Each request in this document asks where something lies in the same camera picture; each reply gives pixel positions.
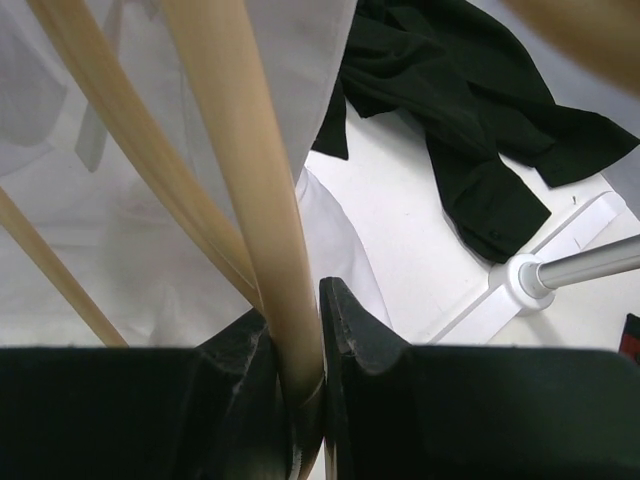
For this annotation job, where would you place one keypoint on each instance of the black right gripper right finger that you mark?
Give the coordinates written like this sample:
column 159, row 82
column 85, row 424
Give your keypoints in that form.
column 401, row 411

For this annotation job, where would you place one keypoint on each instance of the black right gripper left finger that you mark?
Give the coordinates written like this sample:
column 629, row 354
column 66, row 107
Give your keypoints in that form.
column 214, row 411

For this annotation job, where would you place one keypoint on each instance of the beige plastic hanger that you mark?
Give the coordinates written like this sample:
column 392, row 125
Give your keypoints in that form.
column 259, row 249

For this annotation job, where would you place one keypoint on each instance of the metal clothes rack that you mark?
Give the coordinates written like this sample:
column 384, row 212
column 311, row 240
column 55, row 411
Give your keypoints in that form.
column 526, row 284

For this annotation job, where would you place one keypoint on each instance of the red black plaid shirt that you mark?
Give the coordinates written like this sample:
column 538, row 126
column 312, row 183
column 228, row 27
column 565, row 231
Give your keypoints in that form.
column 630, row 338

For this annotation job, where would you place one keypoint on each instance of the white shirt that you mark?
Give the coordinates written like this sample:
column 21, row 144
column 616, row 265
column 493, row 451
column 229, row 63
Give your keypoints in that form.
column 74, row 184

